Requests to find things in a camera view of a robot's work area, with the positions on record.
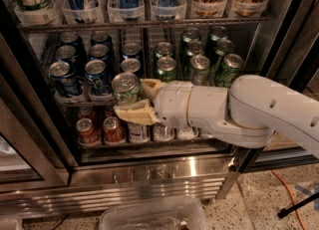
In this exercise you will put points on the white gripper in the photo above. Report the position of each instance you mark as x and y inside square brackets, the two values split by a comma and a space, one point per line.
[171, 103]

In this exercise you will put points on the green can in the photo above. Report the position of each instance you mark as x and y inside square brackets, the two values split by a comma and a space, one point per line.
[229, 69]
[126, 88]
[197, 70]
[190, 34]
[194, 48]
[166, 69]
[216, 33]
[163, 49]
[220, 50]

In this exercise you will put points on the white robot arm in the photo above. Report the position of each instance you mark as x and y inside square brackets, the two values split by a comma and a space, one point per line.
[247, 114]

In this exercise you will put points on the red can right front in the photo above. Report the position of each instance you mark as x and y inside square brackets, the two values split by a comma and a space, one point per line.
[113, 131]

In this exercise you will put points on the red can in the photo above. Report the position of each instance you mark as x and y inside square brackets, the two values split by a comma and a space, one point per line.
[113, 131]
[88, 135]

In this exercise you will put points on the red can left front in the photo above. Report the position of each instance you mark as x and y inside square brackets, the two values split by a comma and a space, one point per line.
[88, 135]

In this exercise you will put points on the blue can left front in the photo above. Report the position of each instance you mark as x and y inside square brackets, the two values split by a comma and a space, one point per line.
[64, 79]

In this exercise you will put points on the stainless steel fridge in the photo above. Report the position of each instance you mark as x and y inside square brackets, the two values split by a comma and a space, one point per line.
[48, 174]

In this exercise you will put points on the blue can left middle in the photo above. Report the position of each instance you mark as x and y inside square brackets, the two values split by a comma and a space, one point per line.
[68, 54]

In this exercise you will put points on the blue can left back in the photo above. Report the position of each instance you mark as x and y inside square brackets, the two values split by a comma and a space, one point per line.
[72, 39]

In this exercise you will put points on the fridge glass door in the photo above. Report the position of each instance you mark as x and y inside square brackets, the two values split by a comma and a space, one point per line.
[284, 49]

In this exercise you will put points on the brown drink bottle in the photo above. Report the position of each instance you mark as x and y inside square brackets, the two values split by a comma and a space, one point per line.
[138, 133]

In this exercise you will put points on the clear water bottle left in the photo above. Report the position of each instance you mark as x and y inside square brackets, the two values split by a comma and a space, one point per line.
[163, 133]

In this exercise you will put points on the clear plastic bin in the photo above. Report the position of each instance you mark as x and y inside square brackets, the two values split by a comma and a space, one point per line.
[162, 214]

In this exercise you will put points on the black stand leg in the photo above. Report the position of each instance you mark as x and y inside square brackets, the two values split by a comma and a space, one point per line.
[285, 211]

